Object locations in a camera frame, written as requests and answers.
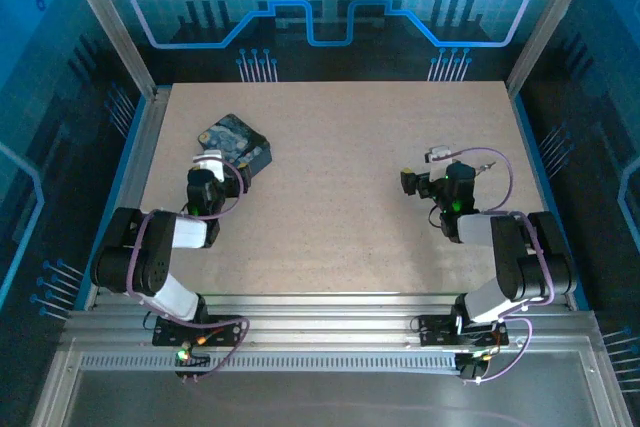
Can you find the blue table edge strip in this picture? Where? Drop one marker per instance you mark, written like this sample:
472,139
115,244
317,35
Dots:
537,157

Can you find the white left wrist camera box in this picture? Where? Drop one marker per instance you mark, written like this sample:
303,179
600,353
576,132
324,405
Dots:
211,162

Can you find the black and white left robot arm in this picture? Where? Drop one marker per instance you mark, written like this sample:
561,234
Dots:
167,293

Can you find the aluminium side rail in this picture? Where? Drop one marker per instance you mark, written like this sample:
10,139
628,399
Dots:
145,147

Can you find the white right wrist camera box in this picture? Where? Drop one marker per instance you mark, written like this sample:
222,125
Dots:
440,152

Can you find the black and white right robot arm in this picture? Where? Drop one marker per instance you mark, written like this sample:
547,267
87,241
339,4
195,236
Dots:
505,247

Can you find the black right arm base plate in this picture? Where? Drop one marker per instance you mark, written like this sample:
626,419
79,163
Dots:
435,329

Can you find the aluminium mounting rail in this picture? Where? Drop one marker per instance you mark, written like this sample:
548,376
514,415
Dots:
325,314

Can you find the dark painting print box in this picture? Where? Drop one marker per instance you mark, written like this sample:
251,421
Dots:
232,134

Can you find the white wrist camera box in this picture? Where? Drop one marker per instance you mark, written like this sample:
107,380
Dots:
211,162
440,152

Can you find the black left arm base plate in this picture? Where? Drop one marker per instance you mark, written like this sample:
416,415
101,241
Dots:
170,334

